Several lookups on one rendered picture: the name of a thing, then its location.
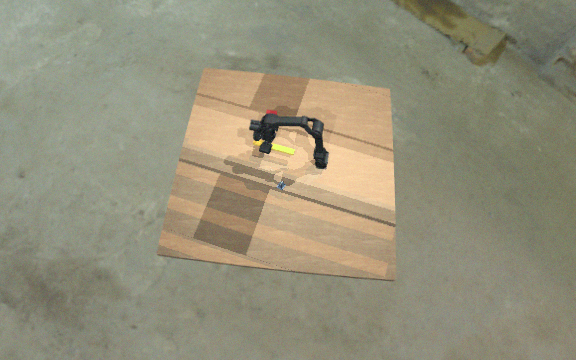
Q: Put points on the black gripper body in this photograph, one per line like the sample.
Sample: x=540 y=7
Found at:
x=266 y=148

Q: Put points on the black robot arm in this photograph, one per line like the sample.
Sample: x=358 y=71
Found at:
x=270 y=122

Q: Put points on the yellow bar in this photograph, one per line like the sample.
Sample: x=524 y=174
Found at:
x=276 y=147

